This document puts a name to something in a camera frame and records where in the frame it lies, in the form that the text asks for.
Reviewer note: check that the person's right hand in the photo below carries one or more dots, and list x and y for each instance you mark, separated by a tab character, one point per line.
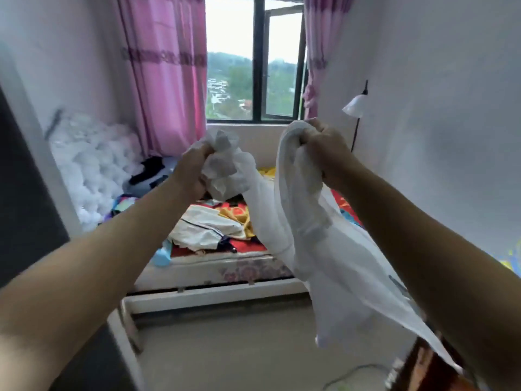
327	154

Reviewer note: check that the person's left hand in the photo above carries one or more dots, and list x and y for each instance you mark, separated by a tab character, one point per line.
189	171

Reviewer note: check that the pile of mixed clothes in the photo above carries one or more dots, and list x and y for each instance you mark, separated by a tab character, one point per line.
203	228

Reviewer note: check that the white shirt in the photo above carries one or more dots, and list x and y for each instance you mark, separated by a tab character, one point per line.
342	264

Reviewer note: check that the grey wardrobe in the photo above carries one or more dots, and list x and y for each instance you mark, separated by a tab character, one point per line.
24	215

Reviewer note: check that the person's left forearm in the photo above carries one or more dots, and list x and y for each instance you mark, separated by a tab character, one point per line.
73	281

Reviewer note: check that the person's right forearm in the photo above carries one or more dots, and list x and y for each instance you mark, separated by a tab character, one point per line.
439	272

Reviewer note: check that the black floor lamp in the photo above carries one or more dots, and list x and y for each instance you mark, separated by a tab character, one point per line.
355	106

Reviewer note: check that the blue patterned pillow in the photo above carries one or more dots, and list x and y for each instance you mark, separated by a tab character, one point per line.
161	256

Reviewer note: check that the white tufted headboard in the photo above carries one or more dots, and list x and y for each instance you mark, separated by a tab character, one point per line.
94	167

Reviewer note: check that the wide pink curtain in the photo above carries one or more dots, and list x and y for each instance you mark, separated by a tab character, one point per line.
163	77

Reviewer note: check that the dark framed window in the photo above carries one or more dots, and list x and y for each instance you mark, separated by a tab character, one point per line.
232	77

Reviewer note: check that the red and yellow blanket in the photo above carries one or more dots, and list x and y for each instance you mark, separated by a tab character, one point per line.
212	272

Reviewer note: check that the narrow pink curtain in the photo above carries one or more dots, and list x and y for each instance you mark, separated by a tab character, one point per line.
321	44

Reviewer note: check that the wooden chair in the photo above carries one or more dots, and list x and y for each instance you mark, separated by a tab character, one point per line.
431	374

